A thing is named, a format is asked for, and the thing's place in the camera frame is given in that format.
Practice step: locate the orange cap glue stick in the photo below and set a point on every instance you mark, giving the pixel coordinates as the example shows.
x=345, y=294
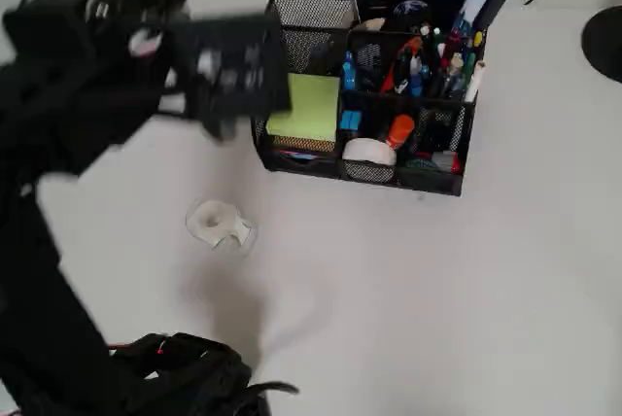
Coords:
x=401, y=129

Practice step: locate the white tape roll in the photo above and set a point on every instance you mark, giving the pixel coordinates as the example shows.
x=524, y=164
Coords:
x=367, y=151

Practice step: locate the clear tape roll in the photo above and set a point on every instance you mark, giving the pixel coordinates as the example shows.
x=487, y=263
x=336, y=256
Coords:
x=211, y=221

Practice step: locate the beige wooden item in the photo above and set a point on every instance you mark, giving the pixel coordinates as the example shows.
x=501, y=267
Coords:
x=369, y=24

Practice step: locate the small blue plastic item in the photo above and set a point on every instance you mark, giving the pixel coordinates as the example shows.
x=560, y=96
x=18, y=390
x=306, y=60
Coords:
x=350, y=120

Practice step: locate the blue marker pen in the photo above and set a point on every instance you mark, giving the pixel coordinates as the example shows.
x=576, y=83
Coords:
x=349, y=73

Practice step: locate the black mesh desk organizer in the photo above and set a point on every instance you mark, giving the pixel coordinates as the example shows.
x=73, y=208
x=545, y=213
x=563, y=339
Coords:
x=369, y=178

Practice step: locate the green marker pen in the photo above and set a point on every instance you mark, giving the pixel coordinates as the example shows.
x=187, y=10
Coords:
x=469, y=68

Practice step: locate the green sticky note pad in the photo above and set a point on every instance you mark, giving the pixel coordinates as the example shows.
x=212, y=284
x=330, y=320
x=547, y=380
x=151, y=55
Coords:
x=303, y=105

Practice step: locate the blue cap marker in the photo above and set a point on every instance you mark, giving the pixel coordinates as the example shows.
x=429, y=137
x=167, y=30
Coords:
x=418, y=80

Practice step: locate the small grey red item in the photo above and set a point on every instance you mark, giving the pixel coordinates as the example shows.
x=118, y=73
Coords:
x=444, y=162

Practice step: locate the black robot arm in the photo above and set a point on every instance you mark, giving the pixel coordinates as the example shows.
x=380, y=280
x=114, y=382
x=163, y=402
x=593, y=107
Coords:
x=48, y=95

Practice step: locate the white marker pen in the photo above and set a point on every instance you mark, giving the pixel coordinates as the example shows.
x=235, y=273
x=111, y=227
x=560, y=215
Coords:
x=473, y=83

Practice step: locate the red black pen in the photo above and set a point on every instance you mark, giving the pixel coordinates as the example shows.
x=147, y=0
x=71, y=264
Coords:
x=401, y=58

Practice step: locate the pink blue page flags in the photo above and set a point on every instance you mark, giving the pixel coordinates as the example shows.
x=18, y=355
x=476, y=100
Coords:
x=299, y=155

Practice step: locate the black round lamp base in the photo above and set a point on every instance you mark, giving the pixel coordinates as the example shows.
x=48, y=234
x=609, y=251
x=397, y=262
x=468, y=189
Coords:
x=605, y=44

